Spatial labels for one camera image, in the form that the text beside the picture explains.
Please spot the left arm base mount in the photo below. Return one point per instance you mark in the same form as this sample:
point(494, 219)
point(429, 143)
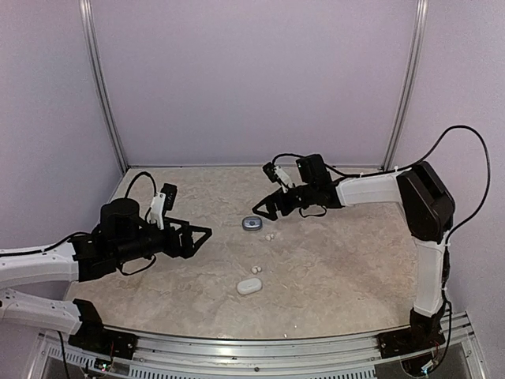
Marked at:
point(93, 336)

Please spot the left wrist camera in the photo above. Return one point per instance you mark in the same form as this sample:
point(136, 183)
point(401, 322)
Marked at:
point(163, 201)

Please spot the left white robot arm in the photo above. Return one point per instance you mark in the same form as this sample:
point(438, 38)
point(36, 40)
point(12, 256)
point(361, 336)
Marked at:
point(121, 236)

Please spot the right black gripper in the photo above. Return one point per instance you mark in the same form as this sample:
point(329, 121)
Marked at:
point(276, 197)

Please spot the aluminium corner post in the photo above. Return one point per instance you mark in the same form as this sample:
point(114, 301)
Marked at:
point(407, 84)
point(91, 41)

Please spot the right aluminium corner post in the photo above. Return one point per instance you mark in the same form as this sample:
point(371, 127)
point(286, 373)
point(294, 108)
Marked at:
point(407, 84)

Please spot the purple earbud charging case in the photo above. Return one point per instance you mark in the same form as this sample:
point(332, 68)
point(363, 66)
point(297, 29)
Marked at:
point(252, 223)

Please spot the white earbud charging case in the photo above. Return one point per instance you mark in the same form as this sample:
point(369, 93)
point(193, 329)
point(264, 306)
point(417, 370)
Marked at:
point(249, 286)

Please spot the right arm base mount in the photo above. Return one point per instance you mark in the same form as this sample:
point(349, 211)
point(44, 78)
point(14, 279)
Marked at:
point(422, 333)

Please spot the left aluminium corner post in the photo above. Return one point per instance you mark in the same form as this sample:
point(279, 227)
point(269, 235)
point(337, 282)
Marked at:
point(91, 41)

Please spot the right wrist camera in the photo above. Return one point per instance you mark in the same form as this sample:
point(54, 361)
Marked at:
point(276, 174)

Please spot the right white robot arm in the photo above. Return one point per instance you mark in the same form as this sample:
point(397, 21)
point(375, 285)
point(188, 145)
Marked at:
point(427, 208)

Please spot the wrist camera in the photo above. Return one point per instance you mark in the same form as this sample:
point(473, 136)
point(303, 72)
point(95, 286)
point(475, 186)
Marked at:
point(163, 201)
point(276, 174)

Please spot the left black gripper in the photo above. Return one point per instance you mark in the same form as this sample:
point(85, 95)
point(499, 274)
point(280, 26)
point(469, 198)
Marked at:
point(185, 249)

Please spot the aluminium front rail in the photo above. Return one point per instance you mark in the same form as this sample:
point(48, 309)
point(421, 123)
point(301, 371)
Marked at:
point(164, 356)

